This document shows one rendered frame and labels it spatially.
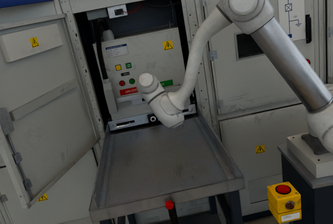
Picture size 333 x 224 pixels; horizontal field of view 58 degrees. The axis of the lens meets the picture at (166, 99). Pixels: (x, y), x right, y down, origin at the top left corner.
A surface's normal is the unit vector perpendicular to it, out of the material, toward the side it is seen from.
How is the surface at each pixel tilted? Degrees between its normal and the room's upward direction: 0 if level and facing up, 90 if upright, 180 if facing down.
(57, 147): 90
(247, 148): 90
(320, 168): 90
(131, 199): 0
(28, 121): 90
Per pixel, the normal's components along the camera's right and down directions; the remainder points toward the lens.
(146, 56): 0.11, 0.30
